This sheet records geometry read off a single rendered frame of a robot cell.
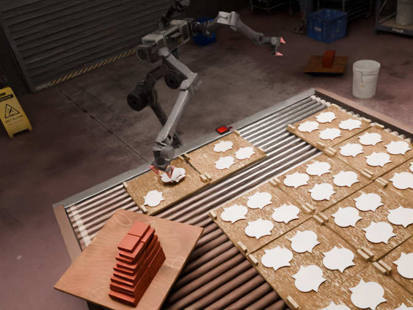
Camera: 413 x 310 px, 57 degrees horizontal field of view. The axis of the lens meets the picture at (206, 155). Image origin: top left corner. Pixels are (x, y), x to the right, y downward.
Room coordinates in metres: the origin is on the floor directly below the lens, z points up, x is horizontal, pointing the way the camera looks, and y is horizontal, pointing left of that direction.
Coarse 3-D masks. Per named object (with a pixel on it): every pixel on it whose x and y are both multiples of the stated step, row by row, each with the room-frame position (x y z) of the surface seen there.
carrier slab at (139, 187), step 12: (132, 180) 1.88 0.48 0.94; (144, 180) 1.86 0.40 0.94; (156, 180) 1.84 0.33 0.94; (180, 180) 1.79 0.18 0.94; (192, 180) 1.77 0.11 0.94; (132, 192) 1.77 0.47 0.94; (144, 192) 1.75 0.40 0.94; (168, 192) 1.71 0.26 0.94; (180, 192) 1.69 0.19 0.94; (192, 192) 1.67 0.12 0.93; (168, 204) 1.60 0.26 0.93
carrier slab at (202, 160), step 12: (216, 144) 2.10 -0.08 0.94; (240, 144) 2.05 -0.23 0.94; (192, 156) 2.01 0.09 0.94; (204, 156) 1.99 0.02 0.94; (216, 156) 1.97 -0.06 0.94; (252, 156) 1.90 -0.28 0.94; (264, 156) 1.88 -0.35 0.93; (204, 168) 1.87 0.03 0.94; (240, 168) 1.81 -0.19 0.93; (216, 180) 1.74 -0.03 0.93
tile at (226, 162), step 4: (228, 156) 1.93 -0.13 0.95; (220, 160) 1.91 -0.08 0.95; (224, 160) 1.90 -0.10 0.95; (228, 160) 1.89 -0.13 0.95; (232, 160) 1.88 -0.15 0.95; (216, 164) 1.87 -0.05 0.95; (220, 164) 1.86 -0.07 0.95; (224, 164) 1.86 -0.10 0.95; (228, 164) 1.85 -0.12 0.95; (232, 164) 1.85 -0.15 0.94; (216, 168) 1.84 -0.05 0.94; (220, 168) 1.83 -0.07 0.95; (224, 168) 1.82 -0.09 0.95; (228, 168) 1.81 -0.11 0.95
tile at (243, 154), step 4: (240, 148) 1.99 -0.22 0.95; (244, 148) 1.98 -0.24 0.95; (248, 148) 1.97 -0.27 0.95; (252, 148) 1.97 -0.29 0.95; (236, 152) 1.96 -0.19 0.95; (240, 152) 1.95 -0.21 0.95; (244, 152) 1.94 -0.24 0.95; (248, 152) 1.94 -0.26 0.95; (252, 152) 1.93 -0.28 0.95; (236, 156) 1.91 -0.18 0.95; (240, 156) 1.91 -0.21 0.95; (244, 156) 1.90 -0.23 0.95; (248, 156) 1.89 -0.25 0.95; (240, 160) 1.88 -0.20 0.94
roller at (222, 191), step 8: (296, 152) 1.88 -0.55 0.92; (304, 152) 1.89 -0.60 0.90; (280, 160) 1.83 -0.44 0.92; (288, 160) 1.83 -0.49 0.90; (264, 168) 1.78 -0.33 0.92; (272, 168) 1.79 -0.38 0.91; (248, 176) 1.74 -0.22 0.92; (256, 176) 1.74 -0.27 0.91; (232, 184) 1.69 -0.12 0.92; (240, 184) 1.69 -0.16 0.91; (216, 192) 1.65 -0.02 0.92; (224, 192) 1.65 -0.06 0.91; (200, 200) 1.61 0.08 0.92; (208, 200) 1.60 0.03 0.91; (184, 208) 1.57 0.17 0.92; (192, 208) 1.56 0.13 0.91; (168, 216) 1.53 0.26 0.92; (176, 216) 1.52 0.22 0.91
